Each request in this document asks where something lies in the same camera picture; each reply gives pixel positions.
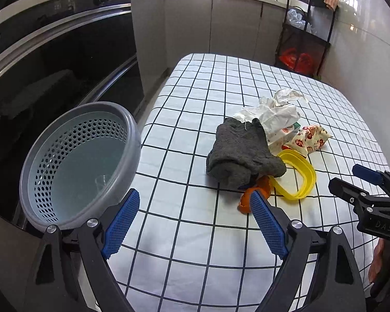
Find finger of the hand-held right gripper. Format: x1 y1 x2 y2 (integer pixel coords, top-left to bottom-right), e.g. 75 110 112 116
352 164 390 198
328 177 390 209

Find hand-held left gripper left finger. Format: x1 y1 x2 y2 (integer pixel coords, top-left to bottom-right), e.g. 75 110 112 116
23 188 141 312

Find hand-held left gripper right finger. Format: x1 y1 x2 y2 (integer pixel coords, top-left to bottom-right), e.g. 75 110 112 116
250 190 368 312

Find orange plastic piece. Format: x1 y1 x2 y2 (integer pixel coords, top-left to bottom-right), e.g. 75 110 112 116
237 175 272 214

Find yellow plastic lid ring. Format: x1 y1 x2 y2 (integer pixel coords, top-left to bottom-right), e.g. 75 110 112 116
269 149 317 200

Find red patterned snack wrapper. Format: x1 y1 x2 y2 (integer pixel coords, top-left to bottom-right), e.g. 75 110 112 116
281 125 332 155

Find grey towel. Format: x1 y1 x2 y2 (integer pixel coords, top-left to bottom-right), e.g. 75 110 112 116
206 118 287 190

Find white green medicine box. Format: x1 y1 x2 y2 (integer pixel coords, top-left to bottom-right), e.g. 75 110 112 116
267 122 302 147

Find white tissue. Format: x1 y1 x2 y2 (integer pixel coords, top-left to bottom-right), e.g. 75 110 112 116
233 88 309 137

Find grey perforated plastic basket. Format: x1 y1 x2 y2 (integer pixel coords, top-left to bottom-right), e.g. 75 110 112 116
19 102 142 238

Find person's right hand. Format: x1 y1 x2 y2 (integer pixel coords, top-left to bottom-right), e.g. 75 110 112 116
369 239 390 285

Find red plastic bag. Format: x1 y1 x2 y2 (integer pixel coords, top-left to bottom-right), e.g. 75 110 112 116
278 47 316 75

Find white black checked tablecloth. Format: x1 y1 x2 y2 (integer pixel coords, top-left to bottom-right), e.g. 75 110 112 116
81 53 390 312

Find clear plastic bag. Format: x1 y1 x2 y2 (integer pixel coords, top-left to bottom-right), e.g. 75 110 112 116
286 6 317 35

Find black built-in oven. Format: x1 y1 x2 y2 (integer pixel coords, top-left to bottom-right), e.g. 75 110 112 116
0 0 140 231

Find grey kitchen cabinets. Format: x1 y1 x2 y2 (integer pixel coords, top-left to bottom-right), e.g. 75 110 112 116
130 0 291 98

